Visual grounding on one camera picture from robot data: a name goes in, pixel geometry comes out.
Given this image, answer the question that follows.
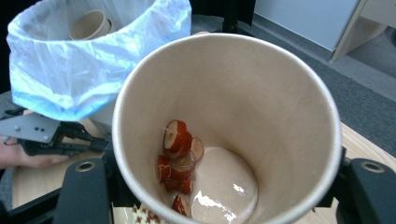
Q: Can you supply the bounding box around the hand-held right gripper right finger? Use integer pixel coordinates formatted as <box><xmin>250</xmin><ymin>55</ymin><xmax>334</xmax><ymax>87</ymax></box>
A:
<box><xmin>317</xmin><ymin>146</ymin><xmax>396</xmax><ymax>224</ymax></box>

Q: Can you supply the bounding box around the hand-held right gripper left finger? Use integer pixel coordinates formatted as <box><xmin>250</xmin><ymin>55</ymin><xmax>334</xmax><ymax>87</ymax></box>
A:
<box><xmin>52</xmin><ymin>141</ymin><xmax>141</xmax><ymax>224</ymax></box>

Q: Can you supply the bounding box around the cluster of red date slices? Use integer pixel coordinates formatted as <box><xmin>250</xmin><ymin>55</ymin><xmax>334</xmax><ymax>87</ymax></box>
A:
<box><xmin>157</xmin><ymin>119</ymin><xmax>205</xmax><ymax>218</ymax></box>

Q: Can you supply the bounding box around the milky beige liquid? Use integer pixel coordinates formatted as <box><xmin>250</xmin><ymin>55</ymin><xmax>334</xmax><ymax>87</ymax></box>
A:
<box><xmin>190</xmin><ymin>147</ymin><xmax>260</xmax><ymax>224</ymax></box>

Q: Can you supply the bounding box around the small brown paper cup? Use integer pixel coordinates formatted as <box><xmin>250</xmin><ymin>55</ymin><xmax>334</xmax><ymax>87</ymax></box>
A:
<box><xmin>111</xmin><ymin>32</ymin><xmax>343</xmax><ymax>224</ymax></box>

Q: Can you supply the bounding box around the discarded brown paper cup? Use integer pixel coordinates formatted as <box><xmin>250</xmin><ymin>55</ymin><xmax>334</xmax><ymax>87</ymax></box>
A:
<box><xmin>68</xmin><ymin>8</ymin><xmax>117</xmax><ymax>41</ymax></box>

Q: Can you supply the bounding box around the light wooden desk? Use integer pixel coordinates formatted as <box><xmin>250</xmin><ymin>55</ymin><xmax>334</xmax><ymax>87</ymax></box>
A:
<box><xmin>331</xmin><ymin>0</ymin><xmax>396</xmax><ymax>63</ymax></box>

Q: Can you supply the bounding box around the black stand with striped base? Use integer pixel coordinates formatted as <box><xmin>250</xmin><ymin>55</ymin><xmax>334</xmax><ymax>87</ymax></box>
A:
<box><xmin>221</xmin><ymin>0</ymin><xmax>241</xmax><ymax>35</ymax></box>

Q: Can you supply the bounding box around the white cabinet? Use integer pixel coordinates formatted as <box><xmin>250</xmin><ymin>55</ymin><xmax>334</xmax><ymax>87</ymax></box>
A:
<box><xmin>253</xmin><ymin>0</ymin><xmax>361</xmax><ymax>52</ymax></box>

